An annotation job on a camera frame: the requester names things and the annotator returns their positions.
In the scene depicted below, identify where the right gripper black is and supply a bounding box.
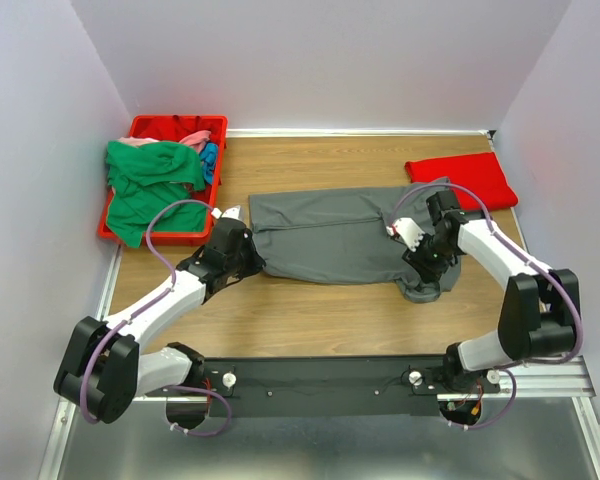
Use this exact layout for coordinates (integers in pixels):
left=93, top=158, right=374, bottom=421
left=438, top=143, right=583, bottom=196
left=400, top=231, right=456, bottom=285

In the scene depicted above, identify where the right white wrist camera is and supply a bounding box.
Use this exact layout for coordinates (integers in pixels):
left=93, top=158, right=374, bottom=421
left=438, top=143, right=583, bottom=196
left=386, top=217, right=425, bottom=252

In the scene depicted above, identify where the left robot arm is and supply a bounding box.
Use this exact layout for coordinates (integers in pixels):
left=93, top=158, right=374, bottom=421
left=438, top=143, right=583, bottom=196
left=53, top=217, right=265, bottom=424

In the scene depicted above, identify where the aluminium frame rail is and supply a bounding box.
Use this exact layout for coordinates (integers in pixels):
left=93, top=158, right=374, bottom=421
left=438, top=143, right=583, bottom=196
left=40, top=259, right=600, bottom=479

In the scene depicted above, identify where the red plastic bin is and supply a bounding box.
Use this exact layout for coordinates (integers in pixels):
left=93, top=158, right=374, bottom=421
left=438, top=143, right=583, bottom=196
left=97, top=115, right=227, bottom=246

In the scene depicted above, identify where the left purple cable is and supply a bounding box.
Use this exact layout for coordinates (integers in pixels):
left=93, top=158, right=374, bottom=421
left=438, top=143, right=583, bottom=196
left=78, top=198, right=221, bottom=425

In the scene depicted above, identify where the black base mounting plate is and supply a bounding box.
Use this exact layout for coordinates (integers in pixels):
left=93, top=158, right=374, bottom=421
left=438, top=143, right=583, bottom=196
left=184, top=355, right=500, bottom=418

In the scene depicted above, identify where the folded red t shirt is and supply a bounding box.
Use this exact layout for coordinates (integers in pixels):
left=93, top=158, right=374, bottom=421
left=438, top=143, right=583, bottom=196
left=405, top=152, right=519, bottom=211

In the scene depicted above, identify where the grey t shirt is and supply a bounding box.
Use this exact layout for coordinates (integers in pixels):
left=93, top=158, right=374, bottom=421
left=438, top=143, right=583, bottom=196
left=248, top=178, right=461, bottom=303

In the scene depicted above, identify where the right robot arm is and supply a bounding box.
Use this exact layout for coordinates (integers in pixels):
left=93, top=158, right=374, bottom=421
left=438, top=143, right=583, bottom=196
left=386, top=184, right=583, bottom=392

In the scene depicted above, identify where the green t shirt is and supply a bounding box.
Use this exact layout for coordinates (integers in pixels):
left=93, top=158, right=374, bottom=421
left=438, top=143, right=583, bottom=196
left=106, top=141, right=208, bottom=248

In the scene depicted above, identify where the blue t shirt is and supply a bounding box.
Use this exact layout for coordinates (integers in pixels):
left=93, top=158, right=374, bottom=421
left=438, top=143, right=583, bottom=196
left=199, top=142, right=219, bottom=185

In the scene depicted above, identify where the pink t shirt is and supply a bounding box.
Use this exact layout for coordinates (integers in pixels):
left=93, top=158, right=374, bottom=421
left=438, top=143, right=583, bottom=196
left=117, top=130, right=211, bottom=153

